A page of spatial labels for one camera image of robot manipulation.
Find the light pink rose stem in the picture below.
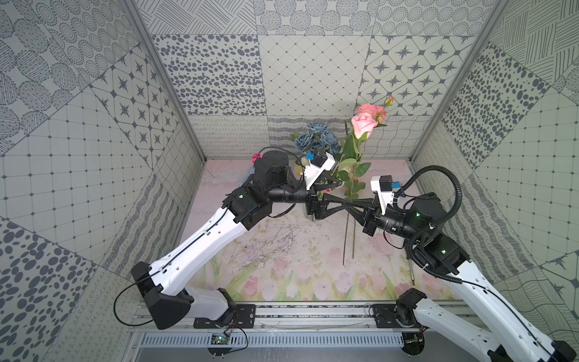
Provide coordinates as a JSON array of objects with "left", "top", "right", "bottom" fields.
[{"left": 335, "top": 112, "right": 380, "bottom": 267}]

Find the pink spray rose stem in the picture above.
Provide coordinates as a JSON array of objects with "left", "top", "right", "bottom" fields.
[{"left": 356, "top": 96, "right": 394, "bottom": 128}]

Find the orange-pink peony stem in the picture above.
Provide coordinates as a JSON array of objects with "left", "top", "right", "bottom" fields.
[{"left": 345, "top": 176, "right": 366, "bottom": 225}]

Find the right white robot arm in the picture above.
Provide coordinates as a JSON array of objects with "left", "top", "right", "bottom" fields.
[{"left": 316, "top": 192, "right": 577, "bottom": 361}]

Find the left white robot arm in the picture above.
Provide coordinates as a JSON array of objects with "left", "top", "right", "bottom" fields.
[{"left": 131, "top": 146, "right": 363, "bottom": 330}]

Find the blue rose bunch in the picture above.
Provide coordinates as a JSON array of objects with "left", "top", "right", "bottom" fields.
[{"left": 291, "top": 123, "right": 342, "bottom": 155}]

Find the clear blue plastic box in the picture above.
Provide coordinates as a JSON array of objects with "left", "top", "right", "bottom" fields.
[{"left": 242, "top": 173, "right": 254, "bottom": 187}]

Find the magenta rose stem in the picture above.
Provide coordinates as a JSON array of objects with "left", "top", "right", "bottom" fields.
[{"left": 252, "top": 153, "right": 263, "bottom": 164}]

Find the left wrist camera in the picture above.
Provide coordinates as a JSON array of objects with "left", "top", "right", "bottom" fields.
[{"left": 303, "top": 150, "right": 336, "bottom": 190}]

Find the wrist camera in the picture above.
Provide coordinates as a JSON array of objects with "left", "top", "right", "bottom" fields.
[
  {"left": 303, "top": 150, "right": 336, "bottom": 190},
  {"left": 370, "top": 175, "right": 400, "bottom": 215}
]

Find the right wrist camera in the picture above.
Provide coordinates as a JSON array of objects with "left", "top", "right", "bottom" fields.
[{"left": 370, "top": 175, "right": 400, "bottom": 215}]

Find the black handled screwdriver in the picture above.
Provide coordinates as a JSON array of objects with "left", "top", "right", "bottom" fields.
[{"left": 407, "top": 259, "right": 416, "bottom": 287}]

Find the black corrugated cable conduit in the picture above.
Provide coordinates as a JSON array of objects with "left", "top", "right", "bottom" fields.
[{"left": 397, "top": 164, "right": 464, "bottom": 286}]

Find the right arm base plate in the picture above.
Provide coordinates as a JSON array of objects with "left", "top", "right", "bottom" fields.
[{"left": 369, "top": 303, "right": 428, "bottom": 330}]

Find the aluminium mounting rail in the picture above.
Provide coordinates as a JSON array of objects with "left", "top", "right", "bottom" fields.
[{"left": 131, "top": 300, "right": 485, "bottom": 332}]

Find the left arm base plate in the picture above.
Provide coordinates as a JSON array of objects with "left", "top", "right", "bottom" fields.
[{"left": 193, "top": 304, "right": 256, "bottom": 330}]

